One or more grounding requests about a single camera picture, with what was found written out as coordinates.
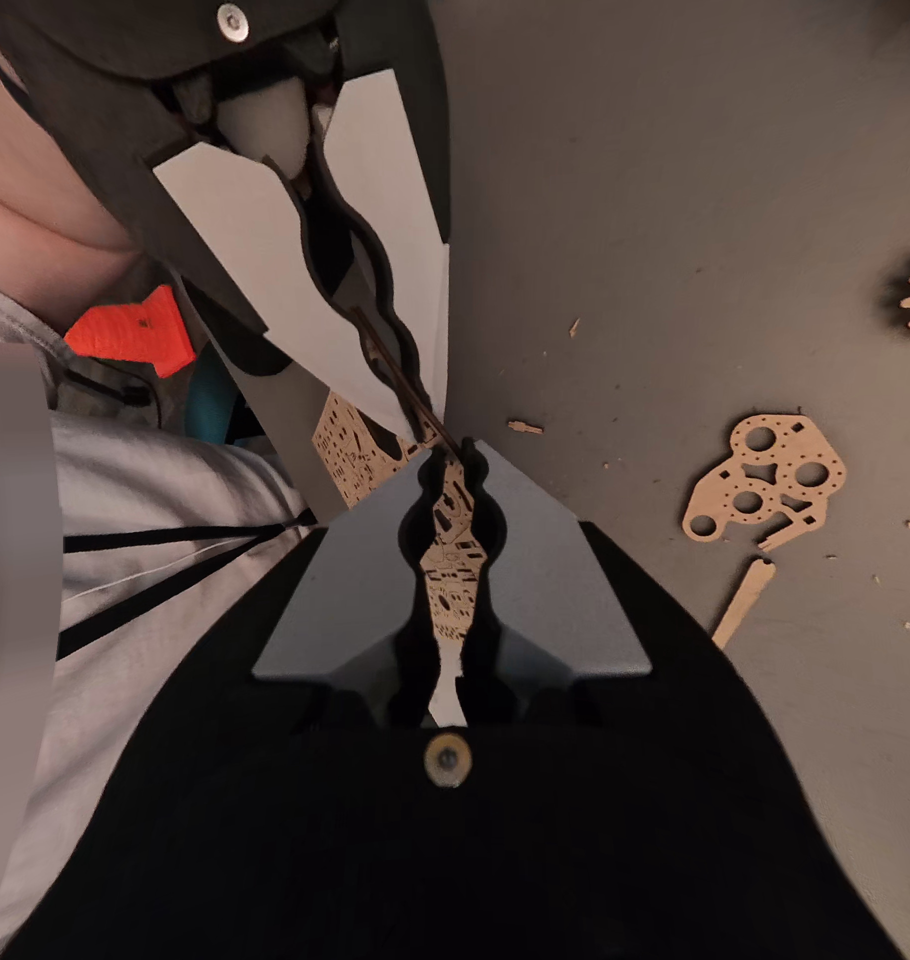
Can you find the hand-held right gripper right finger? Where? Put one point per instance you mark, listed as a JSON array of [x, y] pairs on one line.
[[567, 600]]

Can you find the teal object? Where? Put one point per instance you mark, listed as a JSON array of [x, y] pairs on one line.
[[211, 405]]

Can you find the thin wooden stick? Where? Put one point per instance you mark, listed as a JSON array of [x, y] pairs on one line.
[[744, 600]]

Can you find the perforated wooden plate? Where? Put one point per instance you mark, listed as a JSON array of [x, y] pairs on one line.
[[777, 450]]

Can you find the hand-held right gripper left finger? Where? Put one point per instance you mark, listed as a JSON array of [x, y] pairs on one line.
[[335, 600]]

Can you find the grey patterned cloth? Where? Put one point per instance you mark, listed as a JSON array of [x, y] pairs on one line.
[[102, 390]]

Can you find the orange red object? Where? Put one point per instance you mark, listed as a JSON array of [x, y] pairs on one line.
[[125, 334]]

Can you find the laser-cut wooden parts sheet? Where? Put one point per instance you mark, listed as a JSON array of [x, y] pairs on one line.
[[451, 592]]

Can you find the person's left forearm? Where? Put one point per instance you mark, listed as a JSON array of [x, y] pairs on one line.
[[42, 225]]

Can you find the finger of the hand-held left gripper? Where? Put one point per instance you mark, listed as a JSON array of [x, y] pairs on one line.
[[252, 240], [395, 195]]

